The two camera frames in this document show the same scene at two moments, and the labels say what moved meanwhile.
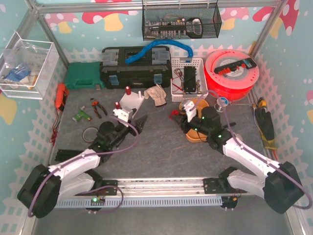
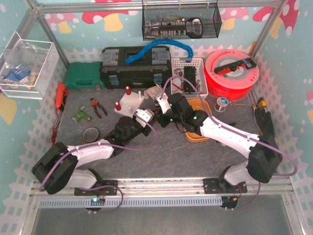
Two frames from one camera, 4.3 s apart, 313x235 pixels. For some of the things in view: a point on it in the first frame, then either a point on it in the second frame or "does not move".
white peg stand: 122,114 -> 146,115
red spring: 117,105 does not move
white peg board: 132,101 does not move
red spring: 128,90 does not move
